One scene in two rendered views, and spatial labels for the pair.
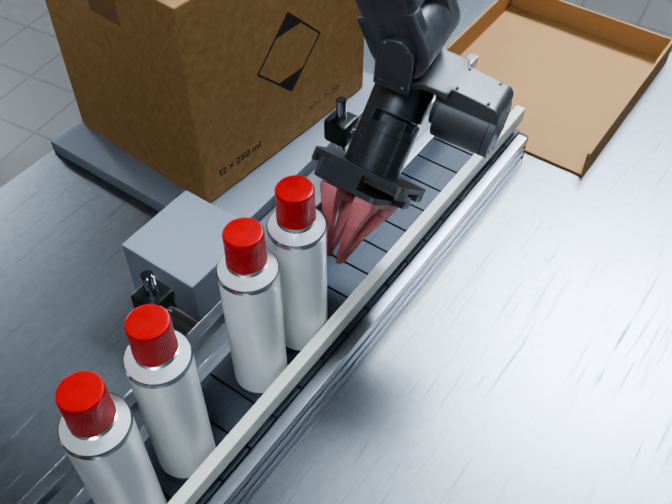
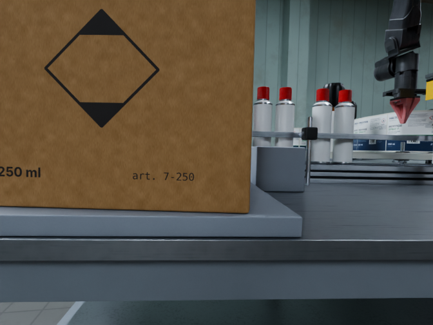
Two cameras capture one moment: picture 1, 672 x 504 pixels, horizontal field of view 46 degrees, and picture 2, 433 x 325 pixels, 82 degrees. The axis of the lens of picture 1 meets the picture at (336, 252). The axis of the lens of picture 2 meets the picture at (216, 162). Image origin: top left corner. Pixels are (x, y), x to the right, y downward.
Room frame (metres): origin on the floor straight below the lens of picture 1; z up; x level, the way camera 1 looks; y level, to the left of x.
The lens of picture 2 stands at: (0.99, 0.50, 0.91)
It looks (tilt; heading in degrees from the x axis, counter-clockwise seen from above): 3 degrees down; 231
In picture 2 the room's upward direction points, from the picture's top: 1 degrees clockwise
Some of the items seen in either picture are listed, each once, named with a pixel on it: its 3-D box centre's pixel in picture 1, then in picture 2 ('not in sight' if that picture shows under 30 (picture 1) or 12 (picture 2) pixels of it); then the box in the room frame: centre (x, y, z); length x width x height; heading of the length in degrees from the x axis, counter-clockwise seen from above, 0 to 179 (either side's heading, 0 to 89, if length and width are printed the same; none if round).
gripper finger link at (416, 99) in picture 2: not in sight; (400, 108); (0.07, 0.24, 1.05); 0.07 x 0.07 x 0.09; 56
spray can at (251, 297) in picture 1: (253, 310); (284, 125); (0.41, 0.07, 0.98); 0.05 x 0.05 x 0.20
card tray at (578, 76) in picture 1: (544, 70); not in sight; (0.94, -0.30, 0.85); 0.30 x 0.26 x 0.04; 145
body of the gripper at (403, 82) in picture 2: not in sight; (405, 84); (0.06, 0.25, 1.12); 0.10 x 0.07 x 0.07; 146
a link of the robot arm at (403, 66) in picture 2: not in sight; (404, 65); (0.06, 0.25, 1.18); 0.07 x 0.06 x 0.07; 62
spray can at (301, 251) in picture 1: (298, 267); (262, 125); (0.46, 0.03, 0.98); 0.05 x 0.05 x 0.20
